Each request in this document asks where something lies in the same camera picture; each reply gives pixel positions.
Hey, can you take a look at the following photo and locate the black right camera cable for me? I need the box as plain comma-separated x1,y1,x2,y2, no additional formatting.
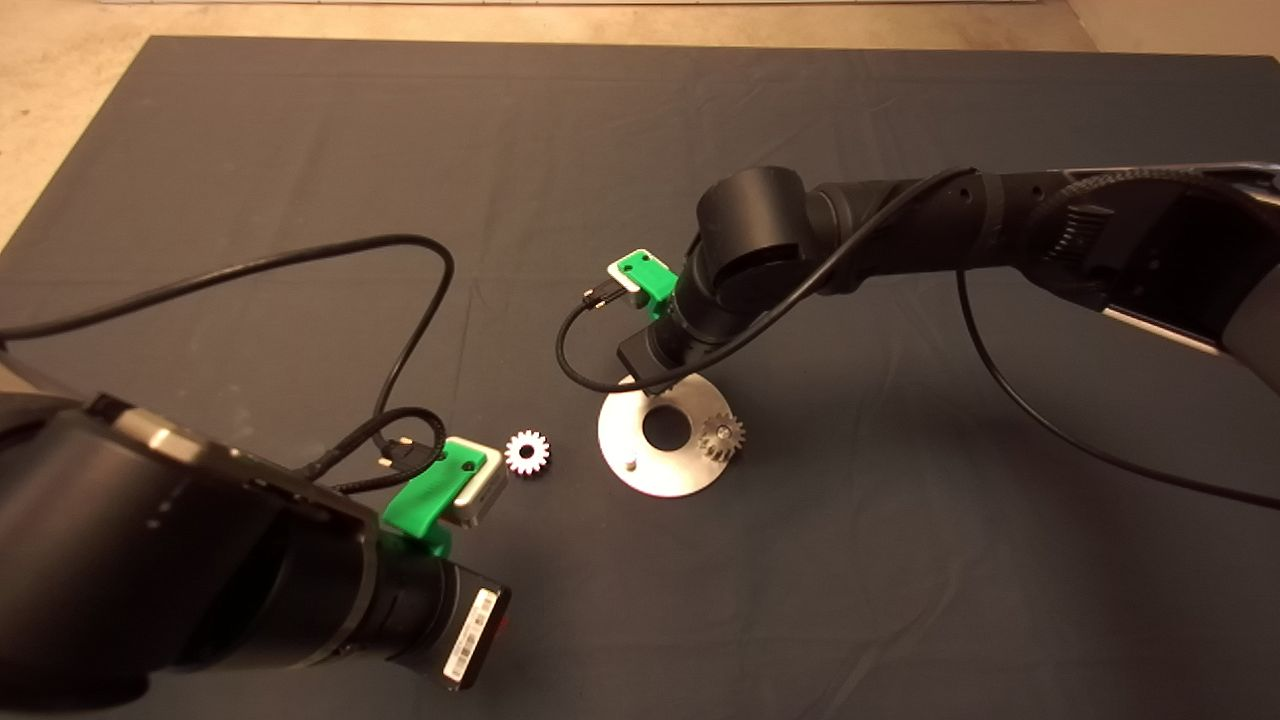
555,168,1280,509

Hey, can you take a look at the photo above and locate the black camera cable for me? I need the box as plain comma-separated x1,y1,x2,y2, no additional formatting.
555,168,1280,509
0,235,456,493

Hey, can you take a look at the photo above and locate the green right camera mount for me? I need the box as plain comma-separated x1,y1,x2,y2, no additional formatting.
610,250,681,319

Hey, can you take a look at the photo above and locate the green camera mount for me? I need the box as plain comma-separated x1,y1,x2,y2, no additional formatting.
382,447,488,557
610,250,681,319

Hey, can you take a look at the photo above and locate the dark grey table cloth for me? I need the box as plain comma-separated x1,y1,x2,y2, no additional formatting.
0,37,1280,720

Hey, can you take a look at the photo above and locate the small steel planetary gear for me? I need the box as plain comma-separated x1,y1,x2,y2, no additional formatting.
504,430,552,477
697,413,746,464

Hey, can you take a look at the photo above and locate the green left camera mount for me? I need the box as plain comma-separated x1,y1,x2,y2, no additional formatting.
382,447,488,557

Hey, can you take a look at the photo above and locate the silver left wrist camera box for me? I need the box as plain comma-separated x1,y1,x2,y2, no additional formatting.
445,437,508,529

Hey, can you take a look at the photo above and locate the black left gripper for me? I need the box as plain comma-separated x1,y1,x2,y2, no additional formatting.
370,558,512,692

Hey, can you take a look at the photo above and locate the black left camera cable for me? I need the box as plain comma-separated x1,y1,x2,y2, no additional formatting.
0,235,456,493

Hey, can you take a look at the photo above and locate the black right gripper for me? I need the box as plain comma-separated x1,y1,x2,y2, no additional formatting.
617,283,747,393

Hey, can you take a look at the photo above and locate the round metal carrier plate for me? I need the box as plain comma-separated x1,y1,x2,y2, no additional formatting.
598,372,741,499

